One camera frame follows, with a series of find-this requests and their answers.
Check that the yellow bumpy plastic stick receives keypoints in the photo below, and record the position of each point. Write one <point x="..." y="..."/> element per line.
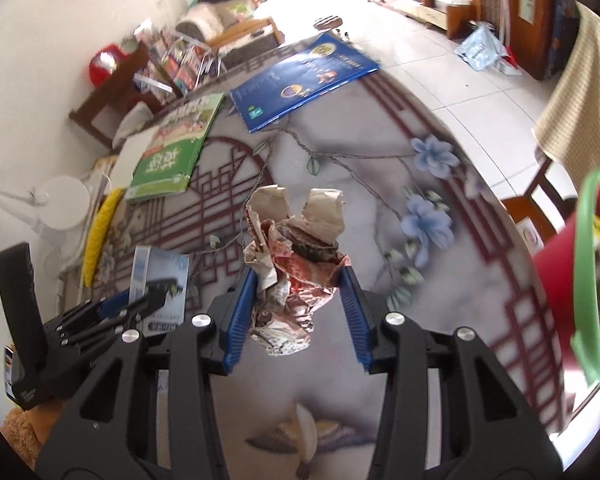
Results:
<point x="97" y="235"/>

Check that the brown fuzzy cloth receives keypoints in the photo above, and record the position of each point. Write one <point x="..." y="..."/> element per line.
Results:
<point x="27" y="430"/>

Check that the green textbook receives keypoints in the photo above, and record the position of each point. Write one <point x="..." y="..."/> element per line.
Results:
<point x="170" y="160"/>

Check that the blue plastic bag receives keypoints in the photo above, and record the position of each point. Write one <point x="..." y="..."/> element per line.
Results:
<point x="480" y="47"/>

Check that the blue book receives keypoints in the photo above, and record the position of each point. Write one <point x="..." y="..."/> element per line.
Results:
<point x="300" y="85"/>

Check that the magazine rack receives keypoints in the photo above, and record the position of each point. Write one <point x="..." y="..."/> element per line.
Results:
<point x="185" y="65"/>

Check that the white desk lamp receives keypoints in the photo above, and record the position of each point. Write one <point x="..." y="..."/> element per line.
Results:
<point x="62" y="205"/>

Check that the white cloth bundle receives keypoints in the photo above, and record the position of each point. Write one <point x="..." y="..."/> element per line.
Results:
<point x="135" y="120"/>

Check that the smartphone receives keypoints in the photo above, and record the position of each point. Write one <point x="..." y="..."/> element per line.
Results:
<point x="9" y="370"/>

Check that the wheeled stool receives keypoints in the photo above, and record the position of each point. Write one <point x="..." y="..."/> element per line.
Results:
<point x="327" y="22"/>

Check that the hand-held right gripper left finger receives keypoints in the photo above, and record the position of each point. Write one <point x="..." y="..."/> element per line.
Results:
<point x="242" y="310"/>

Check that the blue white milk carton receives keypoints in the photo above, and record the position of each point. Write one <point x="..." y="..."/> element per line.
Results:
<point x="167" y="267"/>

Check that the white paper pad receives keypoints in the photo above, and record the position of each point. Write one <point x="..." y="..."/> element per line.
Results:
<point x="130" y="155"/>

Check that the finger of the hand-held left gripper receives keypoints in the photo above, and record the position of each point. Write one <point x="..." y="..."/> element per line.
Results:
<point x="115" y="302"/>
<point x="155" y="290"/>

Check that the beige checkered cloth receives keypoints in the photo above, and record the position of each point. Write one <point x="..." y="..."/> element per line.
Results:
<point x="580" y="110"/>

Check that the white paper box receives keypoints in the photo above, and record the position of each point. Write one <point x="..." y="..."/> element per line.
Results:
<point x="530" y="235"/>

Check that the red printed paper wrapper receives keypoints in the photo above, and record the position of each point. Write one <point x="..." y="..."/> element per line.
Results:
<point x="290" y="260"/>

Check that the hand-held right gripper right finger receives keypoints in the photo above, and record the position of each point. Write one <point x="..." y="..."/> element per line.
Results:
<point x="355" y="315"/>

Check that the dark wooden chair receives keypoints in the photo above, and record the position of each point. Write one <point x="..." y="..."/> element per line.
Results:
<point x="97" y="115"/>
<point x="515" y="207"/>

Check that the red bucket green rim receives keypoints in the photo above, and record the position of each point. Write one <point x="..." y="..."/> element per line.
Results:
<point x="555" y="280"/>

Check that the wooden sofa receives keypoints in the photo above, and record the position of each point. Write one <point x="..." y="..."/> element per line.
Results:
<point x="250" y="35"/>

